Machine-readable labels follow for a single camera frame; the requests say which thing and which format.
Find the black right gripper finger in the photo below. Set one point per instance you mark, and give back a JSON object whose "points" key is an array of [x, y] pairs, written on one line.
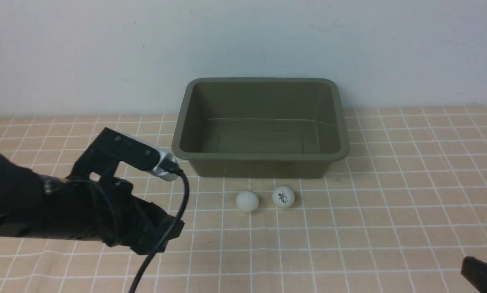
{"points": [[475, 271]]}

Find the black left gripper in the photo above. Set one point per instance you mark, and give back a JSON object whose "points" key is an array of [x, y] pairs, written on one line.
{"points": [[98, 211]]}

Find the olive green plastic bin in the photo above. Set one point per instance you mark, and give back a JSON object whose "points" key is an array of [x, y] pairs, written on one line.
{"points": [[261, 127]]}

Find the white ping-pong ball with logo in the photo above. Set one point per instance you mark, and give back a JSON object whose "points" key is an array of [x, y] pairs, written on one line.
{"points": [[283, 196]]}

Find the peach grid-pattern tablecloth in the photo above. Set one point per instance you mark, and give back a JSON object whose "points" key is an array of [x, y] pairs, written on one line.
{"points": [[398, 215]]}

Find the plain white ping-pong ball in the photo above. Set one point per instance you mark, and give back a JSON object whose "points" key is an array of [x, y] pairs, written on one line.
{"points": [[247, 201]]}

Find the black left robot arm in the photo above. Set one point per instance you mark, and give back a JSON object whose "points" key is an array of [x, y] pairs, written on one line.
{"points": [[22, 187]]}

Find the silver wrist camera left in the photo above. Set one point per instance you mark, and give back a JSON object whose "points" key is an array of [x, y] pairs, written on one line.
{"points": [[104, 155]]}

